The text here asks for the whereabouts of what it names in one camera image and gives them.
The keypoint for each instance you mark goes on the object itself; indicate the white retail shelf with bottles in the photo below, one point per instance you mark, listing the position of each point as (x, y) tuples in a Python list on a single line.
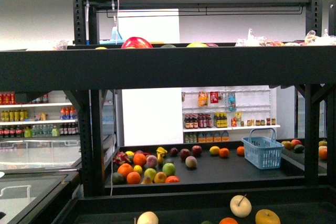
[(223, 114)]

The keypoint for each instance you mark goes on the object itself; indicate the dark red apple far shelf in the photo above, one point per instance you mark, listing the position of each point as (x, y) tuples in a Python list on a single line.
[(197, 150)]

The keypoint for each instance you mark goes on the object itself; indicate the red apple on top shelf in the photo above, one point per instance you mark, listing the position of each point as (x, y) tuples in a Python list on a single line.
[(136, 42)]

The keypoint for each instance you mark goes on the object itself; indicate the pink peach far shelf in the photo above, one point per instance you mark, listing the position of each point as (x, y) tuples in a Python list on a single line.
[(191, 162)]

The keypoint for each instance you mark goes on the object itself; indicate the orange far shelf left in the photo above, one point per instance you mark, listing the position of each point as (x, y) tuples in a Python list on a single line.
[(139, 159)]

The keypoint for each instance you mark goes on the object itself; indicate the yellow lemon far shelf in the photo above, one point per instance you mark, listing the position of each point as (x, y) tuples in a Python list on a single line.
[(214, 150)]

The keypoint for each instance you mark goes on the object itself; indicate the green apple far shelf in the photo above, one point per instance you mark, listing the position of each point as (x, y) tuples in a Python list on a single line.
[(169, 169)]

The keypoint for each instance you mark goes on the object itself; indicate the orange beside far lemon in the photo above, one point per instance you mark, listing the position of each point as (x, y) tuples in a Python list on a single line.
[(224, 153)]

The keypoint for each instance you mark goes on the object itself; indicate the blue basket on far shelf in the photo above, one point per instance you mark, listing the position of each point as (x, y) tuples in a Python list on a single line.
[(263, 152)]

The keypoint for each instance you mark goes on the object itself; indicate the left drinks display shelf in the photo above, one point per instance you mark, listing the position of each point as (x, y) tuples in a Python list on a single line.
[(51, 115)]

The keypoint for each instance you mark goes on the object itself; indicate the white pear with stem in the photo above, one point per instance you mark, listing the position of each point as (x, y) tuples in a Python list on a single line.
[(240, 206)]

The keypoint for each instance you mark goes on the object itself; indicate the small orange near front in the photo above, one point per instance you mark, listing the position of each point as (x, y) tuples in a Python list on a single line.
[(228, 220)]

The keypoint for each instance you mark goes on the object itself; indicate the glass freezer chest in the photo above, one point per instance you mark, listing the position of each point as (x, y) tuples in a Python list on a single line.
[(37, 173)]

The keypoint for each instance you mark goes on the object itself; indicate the yellow-orange apple fruit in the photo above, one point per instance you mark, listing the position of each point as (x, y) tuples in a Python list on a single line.
[(266, 216)]

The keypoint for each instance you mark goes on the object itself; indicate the black metal shelf frame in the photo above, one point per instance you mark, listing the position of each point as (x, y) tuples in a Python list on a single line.
[(311, 68)]

